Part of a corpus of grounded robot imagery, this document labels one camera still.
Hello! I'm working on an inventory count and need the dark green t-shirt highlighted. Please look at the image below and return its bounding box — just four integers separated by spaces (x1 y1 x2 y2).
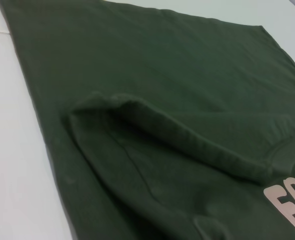
0 0 295 240

